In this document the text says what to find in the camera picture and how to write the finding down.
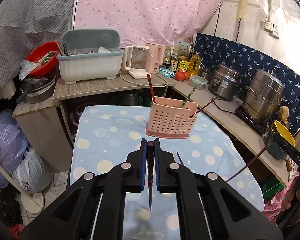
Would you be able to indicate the grey striped tarp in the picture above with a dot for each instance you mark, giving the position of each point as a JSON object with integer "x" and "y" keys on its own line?
{"x": 27, "y": 17}

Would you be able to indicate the green chopstick gold band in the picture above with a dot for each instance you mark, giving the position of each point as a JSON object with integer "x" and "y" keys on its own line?
{"x": 188, "y": 97}

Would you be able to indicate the white plastic bag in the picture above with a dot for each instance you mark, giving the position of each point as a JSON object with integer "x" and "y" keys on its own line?
{"x": 32, "y": 172}

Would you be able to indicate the purple plastic bag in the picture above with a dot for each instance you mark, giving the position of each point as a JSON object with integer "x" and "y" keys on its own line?
{"x": 5, "y": 142}

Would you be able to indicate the steel rice cooker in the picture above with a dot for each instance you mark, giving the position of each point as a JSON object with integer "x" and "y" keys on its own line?
{"x": 223, "y": 82}

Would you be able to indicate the white fan base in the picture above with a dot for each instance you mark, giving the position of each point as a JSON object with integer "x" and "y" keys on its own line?
{"x": 32, "y": 202}

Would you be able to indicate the white green carton box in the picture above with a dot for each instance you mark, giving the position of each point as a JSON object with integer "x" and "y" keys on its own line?
{"x": 182, "y": 47}

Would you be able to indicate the pink dotted sheet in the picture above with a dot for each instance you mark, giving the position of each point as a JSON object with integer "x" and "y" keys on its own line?
{"x": 145, "y": 10}

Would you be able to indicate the steel steamer pot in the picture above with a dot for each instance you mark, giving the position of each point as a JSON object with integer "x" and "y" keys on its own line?
{"x": 263, "y": 97}

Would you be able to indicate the white hanging cloth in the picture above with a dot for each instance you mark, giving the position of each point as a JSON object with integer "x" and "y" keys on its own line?
{"x": 263, "y": 5}

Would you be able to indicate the clear food container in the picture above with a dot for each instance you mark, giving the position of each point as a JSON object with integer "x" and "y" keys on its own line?
{"x": 198, "y": 82}

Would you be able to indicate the pink electric kettle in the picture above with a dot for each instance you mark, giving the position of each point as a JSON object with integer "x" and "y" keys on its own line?
{"x": 156, "y": 57}

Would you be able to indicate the black frying pan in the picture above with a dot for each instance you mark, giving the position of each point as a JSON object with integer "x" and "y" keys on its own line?
{"x": 37, "y": 90}

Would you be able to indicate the large red tomato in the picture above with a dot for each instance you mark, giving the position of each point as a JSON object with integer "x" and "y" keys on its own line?
{"x": 180, "y": 75}

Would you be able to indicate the dark purple chopstick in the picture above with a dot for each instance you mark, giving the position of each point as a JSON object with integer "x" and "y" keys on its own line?
{"x": 150, "y": 195}

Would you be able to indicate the cooking oil bottle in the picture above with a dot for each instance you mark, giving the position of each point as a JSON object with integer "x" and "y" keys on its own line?
{"x": 194, "y": 65}

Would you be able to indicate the small steel pot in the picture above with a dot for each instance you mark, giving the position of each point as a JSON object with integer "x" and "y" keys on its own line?
{"x": 205, "y": 73}

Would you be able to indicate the blue-grey bowl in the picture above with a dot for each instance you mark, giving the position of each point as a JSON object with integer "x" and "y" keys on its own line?
{"x": 277, "y": 150}

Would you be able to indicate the white hanging strainer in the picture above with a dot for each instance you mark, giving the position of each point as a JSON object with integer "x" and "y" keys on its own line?
{"x": 282, "y": 13}

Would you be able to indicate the pink perforated utensil holder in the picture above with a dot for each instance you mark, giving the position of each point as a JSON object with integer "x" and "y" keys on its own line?
{"x": 170, "y": 120}

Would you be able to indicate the wood grain cabinet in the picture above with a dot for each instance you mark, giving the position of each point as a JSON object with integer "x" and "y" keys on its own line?
{"x": 90, "y": 90}

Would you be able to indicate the dark brown chopstick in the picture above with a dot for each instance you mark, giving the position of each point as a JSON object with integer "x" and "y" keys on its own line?
{"x": 205, "y": 106}
{"x": 180, "y": 159}

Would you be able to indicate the pink pineapple print clothing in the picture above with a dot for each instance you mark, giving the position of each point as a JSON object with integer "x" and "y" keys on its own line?
{"x": 277, "y": 205}

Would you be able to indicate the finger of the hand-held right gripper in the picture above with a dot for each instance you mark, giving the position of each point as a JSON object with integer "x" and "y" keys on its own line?
{"x": 290, "y": 151}

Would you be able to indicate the white wall socket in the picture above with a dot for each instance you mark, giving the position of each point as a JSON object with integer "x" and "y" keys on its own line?
{"x": 272, "y": 28}

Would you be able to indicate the pale blue plastic bag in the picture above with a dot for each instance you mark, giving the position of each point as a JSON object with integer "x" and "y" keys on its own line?
{"x": 26, "y": 68}

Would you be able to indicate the green cloth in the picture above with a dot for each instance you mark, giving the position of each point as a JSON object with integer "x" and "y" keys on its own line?
{"x": 273, "y": 187}

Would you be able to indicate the red chopstick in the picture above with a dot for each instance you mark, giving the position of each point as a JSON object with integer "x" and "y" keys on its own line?
{"x": 151, "y": 90}

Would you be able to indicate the yellow bowl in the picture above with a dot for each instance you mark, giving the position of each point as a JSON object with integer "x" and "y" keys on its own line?
{"x": 283, "y": 131}

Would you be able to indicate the dark maroon chopstick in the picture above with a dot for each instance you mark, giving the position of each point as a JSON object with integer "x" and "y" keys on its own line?
{"x": 250, "y": 163}

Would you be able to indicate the person's right hand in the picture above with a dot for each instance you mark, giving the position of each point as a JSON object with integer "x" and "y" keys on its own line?
{"x": 291, "y": 195}

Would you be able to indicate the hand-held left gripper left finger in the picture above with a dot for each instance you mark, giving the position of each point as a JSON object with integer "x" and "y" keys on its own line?
{"x": 143, "y": 170}

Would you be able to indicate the yellow seasoning packet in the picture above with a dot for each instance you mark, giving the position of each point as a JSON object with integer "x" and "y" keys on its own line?
{"x": 183, "y": 65}

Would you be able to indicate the red plastic basin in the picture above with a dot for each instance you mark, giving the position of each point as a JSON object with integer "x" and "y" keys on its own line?
{"x": 43, "y": 60}

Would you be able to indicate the grey-blue dish rack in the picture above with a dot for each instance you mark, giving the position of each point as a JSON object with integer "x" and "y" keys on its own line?
{"x": 90, "y": 65}

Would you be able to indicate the dark sauce bottle yellow label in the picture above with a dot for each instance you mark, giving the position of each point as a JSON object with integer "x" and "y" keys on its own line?
{"x": 174, "y": 61}

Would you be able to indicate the yellow loofah sponge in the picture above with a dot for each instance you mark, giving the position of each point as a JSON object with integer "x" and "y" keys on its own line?
{"x": 283, "y": 113}

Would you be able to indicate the blue wipes packet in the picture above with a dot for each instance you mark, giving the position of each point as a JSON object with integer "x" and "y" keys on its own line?
{"x": 167, "y": 72}

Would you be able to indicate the dark blue printed cloth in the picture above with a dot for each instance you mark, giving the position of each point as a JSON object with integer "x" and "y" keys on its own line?
{"x": 252, "y": 57}

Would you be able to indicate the black induction cooktop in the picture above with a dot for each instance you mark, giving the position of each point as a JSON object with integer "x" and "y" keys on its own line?
{"x": 252, "y": 123}

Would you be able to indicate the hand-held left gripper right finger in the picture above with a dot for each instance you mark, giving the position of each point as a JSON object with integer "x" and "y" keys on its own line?
{"x": 157, "y": 170}

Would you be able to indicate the curved wooden counter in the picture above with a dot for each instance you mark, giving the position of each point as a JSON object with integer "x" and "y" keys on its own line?
{"x": 230, "y": 120}

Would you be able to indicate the white glass kettle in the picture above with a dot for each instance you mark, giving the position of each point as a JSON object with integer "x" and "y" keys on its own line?
{"x": 137, "y": 62}

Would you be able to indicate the light blue dotted tablecloth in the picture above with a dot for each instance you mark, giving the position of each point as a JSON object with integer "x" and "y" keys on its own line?
{"x": 110, "y": 140}

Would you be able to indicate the small red tomato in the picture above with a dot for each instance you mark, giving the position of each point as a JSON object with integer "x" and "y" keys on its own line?
{"x": 186, "y": 75}

